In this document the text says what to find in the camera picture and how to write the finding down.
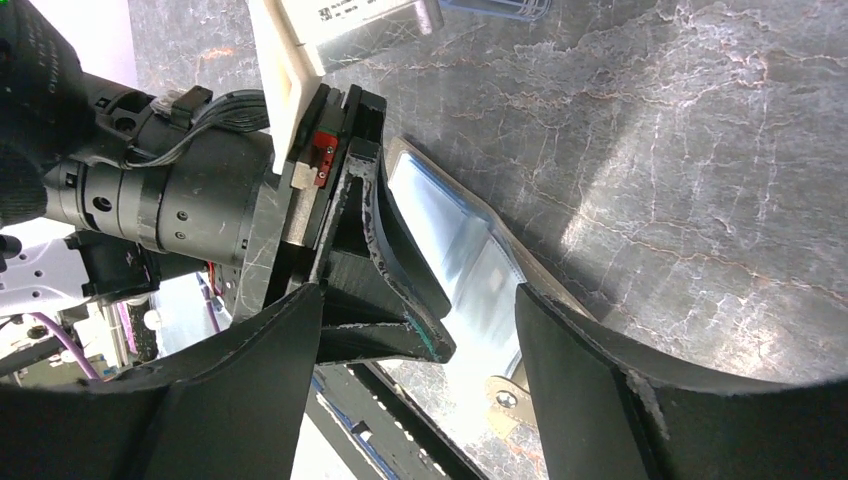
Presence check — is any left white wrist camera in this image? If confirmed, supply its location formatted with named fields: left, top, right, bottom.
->
left=247, top=0, right=444, bottom=175

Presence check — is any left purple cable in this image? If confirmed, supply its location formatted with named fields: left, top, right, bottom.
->
left=26, top=311, right=104, bottom=382

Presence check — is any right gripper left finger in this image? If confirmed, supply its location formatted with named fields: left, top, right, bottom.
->
left=1, top=284, right=323, bottom=479

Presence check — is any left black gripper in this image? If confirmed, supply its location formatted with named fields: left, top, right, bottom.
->
left=45, top=82, right=456, bottom=363

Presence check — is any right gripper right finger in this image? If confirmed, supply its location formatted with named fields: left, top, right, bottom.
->
left=515, top=283, right=847, bottom=479

